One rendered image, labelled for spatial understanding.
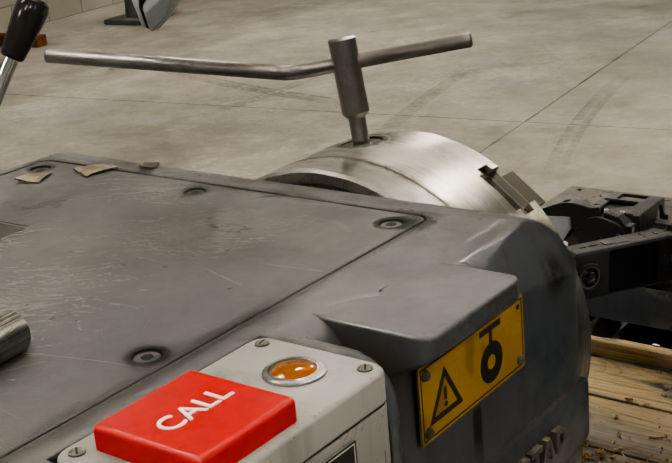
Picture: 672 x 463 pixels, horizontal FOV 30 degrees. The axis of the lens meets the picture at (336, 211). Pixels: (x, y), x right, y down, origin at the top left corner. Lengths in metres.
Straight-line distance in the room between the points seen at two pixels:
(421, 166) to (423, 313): 0.34
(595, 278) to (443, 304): 0.51
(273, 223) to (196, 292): 0.11
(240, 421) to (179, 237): 0.27
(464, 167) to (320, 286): 0.33
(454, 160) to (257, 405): 0.49
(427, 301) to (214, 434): 0.17
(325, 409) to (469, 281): 0.15
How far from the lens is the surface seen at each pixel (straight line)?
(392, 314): 0.62
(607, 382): 1.38
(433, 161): 0.96
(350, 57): 0.98
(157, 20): 0.95
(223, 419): 0.51
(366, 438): 0.56
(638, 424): 1.30
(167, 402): 0.53
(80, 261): 0.74
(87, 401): 0.57
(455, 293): 0.64
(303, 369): 0.56
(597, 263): 1.12
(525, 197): 1.02
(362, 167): 0.94
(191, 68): 1.00
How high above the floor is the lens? 1.50
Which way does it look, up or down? 18 degrees down
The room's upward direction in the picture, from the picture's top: 5 degrees counter-clockwise
